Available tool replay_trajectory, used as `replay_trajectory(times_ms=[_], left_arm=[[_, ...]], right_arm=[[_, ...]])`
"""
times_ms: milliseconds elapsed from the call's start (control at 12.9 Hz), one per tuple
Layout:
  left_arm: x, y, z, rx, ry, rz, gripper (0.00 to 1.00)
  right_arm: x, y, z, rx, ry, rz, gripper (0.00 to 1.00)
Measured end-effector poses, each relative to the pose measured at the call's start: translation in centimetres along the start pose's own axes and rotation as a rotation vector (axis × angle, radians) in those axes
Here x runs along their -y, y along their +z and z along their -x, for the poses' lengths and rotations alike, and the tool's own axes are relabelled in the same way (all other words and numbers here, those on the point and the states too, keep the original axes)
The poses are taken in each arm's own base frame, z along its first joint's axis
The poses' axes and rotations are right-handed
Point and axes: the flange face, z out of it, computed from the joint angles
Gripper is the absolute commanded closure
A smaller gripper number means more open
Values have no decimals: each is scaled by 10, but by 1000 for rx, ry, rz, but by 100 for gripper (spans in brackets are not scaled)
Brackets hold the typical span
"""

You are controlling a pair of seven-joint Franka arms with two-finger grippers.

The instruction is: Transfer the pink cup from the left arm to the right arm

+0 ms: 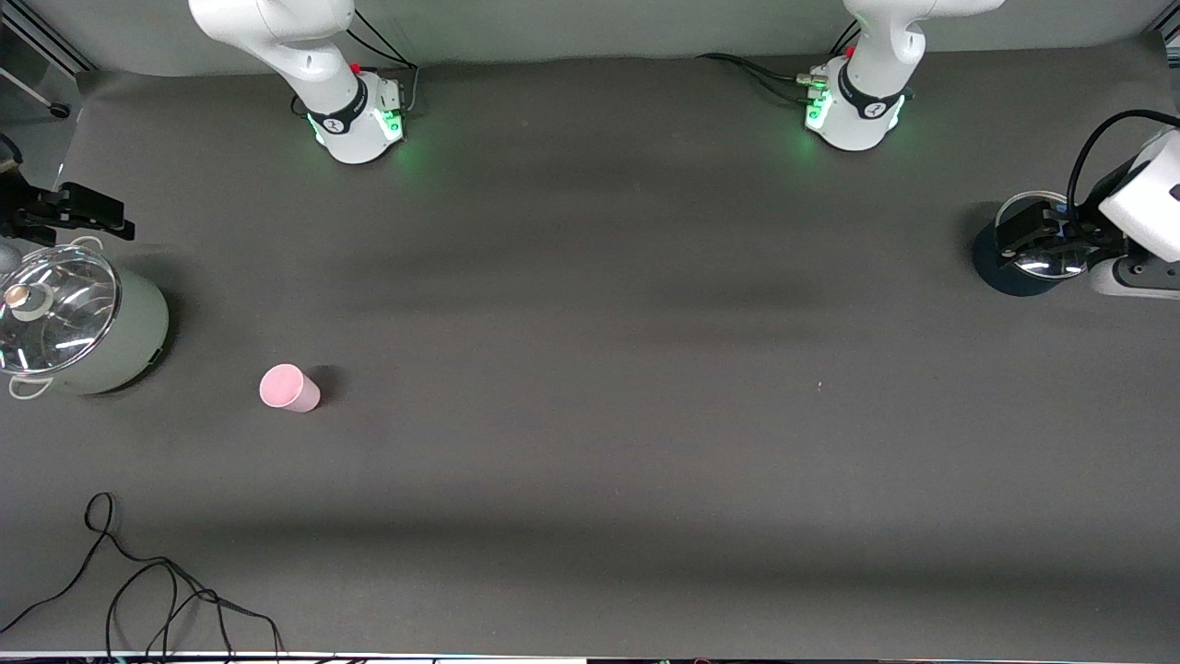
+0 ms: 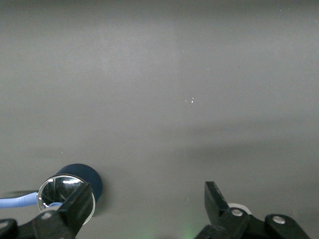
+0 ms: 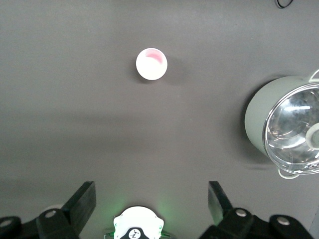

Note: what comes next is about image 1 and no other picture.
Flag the pink plastic cup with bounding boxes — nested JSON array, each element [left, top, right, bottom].
[[259, 363, 322, 413]]

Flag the glass lid with blue knob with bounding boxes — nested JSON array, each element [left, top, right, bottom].
[[1000, 190, 1096, 279]]

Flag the metal stand leg black foot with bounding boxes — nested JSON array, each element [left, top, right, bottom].
[[0, 66, 73, 120]]

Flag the glass pot lid metal rim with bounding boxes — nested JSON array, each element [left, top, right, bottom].
[[0, 244, 123, 377]]

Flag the pale green cooking pot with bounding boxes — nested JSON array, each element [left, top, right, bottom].
[[0, 237, 171, 400]]

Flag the dark grey table mat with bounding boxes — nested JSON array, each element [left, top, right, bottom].
[[0, 32, 1180, 658]]

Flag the dark saucepan with blue handle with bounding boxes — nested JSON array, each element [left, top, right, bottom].
[[973, 189, 1093, 298]]

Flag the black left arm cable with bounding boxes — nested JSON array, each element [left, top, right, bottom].
[[1067, 108, 1180, 213]]

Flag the aluminium frame rail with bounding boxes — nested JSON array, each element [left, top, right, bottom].
[[0, 0, 96, 75]]

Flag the thin black loose cable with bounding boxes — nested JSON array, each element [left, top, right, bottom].
[[0, 492, 287, 663]]

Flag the black right base cable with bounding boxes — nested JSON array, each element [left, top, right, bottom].
[[343, 7, 421, 113]]

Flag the black base cable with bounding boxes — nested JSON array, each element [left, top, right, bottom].
[[343, 7, 421, 113], [696, 52, 821, 107]]

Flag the black left base cable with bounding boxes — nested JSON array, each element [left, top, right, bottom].
[[696, 52, 821, 107]]

